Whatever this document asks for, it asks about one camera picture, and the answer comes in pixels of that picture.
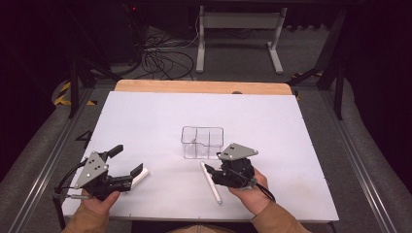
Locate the person's left hand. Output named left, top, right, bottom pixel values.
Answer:
left=80, top=190, right=121, bottom=217

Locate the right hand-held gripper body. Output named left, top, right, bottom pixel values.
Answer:
left=216, top=142, right=259, bottom=189

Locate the person's right hand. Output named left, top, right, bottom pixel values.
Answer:
left=227, top=168, right=274, bottom=216

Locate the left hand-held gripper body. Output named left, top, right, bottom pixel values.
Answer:
left=74, top=150, right=115, bottom=202

